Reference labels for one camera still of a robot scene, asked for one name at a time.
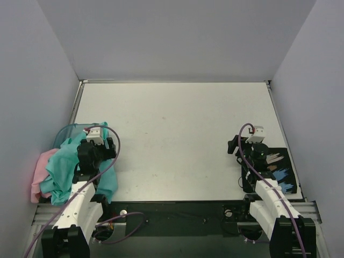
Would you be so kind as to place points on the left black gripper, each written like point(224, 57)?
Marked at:
point(106, 150)

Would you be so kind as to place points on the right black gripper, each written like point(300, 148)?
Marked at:
point(239, 143)

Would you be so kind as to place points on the black t shirt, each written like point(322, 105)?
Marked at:
point(277, 164)

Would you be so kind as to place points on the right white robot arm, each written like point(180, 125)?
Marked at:
point(267, 178)

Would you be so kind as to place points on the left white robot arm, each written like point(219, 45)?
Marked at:
point(70, 235)

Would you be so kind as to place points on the clear plastic bin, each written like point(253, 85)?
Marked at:
point(74, 134)

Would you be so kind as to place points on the teal t shirt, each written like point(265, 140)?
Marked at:
point(61, 170)

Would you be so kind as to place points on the pink t shirt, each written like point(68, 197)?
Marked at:
point(42, 184)

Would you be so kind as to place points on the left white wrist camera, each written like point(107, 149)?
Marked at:
point(94, 135)

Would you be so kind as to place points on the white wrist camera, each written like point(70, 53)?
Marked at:
point(94, 135)
point(256, 135)

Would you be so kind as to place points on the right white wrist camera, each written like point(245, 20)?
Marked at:
point(256, 135)

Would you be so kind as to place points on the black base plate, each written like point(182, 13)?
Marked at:
point(228, 218)

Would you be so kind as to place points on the aluminium rail frame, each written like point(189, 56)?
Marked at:
point(45, 211)

